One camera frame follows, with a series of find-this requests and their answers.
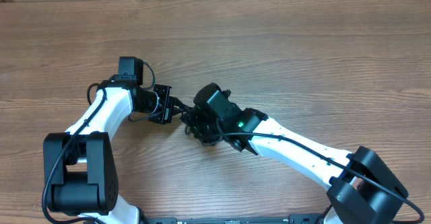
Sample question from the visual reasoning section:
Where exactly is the black USB cable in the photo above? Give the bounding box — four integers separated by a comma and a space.
173, 98, 223, 147

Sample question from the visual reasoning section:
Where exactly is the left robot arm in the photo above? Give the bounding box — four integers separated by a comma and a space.
42, 57, 190, 223

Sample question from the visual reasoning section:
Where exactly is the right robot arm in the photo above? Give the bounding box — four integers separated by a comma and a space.
181, 83, 408, 224

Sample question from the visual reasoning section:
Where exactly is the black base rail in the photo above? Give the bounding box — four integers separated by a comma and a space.
139, 213, 323, 224

